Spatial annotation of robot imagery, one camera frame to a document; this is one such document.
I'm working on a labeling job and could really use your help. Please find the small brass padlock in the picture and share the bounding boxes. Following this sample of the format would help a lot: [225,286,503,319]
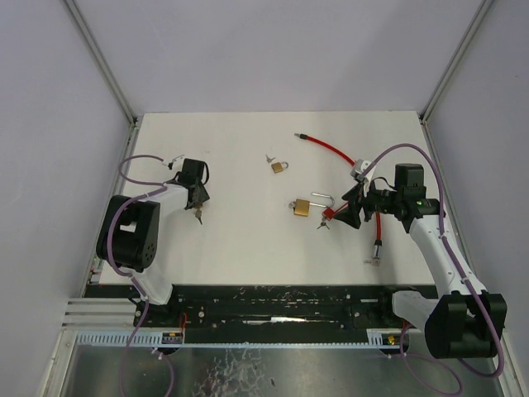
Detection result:
[270,160,289,174]
[194,206,203,225]

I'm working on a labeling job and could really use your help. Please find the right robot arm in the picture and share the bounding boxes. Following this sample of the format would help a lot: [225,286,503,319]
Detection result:
[334,161,507,360]

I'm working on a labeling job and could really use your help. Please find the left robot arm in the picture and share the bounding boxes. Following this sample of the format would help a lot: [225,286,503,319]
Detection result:
[96,155,210,306]

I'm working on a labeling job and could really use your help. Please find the open small brass padlock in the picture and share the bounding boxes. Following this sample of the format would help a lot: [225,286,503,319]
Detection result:
[194,206,203,225]

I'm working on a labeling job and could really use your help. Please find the large brass padlock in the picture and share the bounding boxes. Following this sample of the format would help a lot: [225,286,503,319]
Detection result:
[288,192,335,217]

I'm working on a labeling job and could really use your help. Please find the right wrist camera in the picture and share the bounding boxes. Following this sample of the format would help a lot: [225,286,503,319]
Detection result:
[350,159,376,196]

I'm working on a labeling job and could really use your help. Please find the red cable lock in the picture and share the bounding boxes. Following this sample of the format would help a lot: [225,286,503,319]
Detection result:
[294,133,383,266]

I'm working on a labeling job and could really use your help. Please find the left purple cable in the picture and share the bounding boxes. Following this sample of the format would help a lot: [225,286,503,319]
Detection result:
[105,154,174,397]

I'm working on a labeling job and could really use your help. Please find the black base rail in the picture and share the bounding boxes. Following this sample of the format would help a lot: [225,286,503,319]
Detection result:
[136,285,404,345]

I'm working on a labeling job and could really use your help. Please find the left aluminium frame post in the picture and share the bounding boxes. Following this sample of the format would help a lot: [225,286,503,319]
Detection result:
[61,0,138,125]

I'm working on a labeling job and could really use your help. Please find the aluminium frame post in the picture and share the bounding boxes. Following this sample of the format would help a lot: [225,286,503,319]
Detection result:
[61,0,138,125]
[419,0,497,123]

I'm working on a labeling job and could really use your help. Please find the right aluminium frame post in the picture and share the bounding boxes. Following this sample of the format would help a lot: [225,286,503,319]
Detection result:
[419,0,497,123]

